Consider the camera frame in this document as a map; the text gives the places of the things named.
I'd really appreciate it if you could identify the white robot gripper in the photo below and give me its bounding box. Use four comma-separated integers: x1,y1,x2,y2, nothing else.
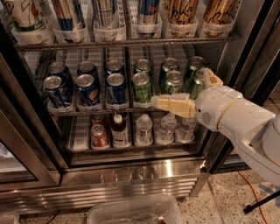
151,67,243,131

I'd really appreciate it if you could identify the orange lacroix can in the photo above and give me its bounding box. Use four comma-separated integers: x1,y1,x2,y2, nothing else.
163,0,199,37
203,0,236,25

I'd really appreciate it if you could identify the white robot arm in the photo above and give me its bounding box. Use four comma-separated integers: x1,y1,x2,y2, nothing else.
151,68,280,186

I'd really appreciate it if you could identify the green can front right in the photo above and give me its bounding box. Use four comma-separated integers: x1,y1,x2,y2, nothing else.
189,69,205,99

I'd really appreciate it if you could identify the green can front middle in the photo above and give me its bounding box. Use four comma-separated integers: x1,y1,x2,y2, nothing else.
161,70,184,95

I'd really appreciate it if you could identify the green can back right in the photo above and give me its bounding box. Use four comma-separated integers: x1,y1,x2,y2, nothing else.
185,56,205,90

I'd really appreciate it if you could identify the green can back middle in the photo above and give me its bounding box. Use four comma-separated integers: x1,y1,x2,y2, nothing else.
158,58,179,81

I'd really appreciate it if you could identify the green can front left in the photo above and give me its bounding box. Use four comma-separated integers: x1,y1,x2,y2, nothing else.
132,73,152,104

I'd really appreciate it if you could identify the green can back left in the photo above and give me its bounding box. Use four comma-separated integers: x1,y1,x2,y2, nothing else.
134,59,152,75

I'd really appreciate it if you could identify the blue Pepsi can front right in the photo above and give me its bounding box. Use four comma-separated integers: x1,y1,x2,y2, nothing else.
106,73,128,105

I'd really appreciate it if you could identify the blue pepsi can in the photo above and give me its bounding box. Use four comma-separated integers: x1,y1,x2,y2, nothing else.
77,61,98,79
43,75,72,108
106,73,128,105
48,61,74,93
106,59,124,75
75,74,100,107

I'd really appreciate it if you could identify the blue Pepsi can back right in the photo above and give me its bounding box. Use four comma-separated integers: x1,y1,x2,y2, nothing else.
106,59,124,75

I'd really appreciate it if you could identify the blue Red Bull can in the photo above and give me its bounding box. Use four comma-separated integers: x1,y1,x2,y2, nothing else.
136,0,159,37

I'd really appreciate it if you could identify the red soda can back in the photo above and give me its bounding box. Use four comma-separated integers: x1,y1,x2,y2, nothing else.
92,114,107,126

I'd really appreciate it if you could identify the red soda can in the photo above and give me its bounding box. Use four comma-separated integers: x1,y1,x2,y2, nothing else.
91,124,109,148
92,114,107,126

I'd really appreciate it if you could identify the blue Pepsi can front middle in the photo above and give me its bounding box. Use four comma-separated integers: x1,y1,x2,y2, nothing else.
75,74,100,107

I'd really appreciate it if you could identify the red soda can front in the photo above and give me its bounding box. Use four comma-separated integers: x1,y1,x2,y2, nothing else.
91,124,109,148

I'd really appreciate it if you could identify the blue Pepsi can back middle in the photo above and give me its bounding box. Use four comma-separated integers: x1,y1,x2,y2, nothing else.
77,61,98,79

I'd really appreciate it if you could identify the stainless steel fridge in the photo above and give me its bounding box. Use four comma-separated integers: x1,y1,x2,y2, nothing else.
0,0,280,214

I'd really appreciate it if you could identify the silver striped tall can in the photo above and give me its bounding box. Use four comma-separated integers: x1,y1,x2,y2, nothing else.
92,0,117,30

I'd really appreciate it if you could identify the blue Pepsi can front left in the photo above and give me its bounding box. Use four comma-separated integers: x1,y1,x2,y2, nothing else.
43,75,72,108

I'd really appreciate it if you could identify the blue Pepsi can back left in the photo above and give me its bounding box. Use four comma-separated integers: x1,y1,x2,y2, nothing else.
48,61,74,93

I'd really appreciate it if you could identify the blue silver tall can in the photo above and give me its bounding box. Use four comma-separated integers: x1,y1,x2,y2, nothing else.
52,0,86,43

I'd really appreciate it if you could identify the white green drink can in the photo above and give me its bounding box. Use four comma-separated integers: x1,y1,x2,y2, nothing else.
1,0,46,32

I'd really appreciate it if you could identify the clear water bottle right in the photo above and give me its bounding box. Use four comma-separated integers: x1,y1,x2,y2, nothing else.
175,118,198,144

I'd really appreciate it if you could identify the clear water bottle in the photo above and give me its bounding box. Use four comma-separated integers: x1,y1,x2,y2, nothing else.
156,113,177,145
136,114,152,146
175,118,198,144

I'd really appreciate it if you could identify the clear water bottle middle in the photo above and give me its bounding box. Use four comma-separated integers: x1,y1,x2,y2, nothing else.
156,113,177,145

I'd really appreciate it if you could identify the clear water bottle left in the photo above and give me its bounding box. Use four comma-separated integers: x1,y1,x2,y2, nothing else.
136,114,152,146

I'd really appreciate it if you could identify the white tray top right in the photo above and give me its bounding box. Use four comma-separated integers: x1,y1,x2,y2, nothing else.
198,0,233,37

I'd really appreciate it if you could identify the brown drink bottle white cap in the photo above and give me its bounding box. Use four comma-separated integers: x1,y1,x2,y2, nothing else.
111,114,130,148

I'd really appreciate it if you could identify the clear plastic bin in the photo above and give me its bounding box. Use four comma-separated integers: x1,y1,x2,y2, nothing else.
87,195,184,224

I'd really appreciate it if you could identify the black stand leg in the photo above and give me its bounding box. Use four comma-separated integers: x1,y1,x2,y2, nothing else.
243,190,280,214

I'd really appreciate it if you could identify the small clear container corner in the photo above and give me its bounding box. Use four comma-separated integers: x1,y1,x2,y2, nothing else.
0,213,20,224

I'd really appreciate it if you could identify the orange extension cable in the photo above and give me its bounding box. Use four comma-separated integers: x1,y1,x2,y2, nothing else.
237,171,270,224

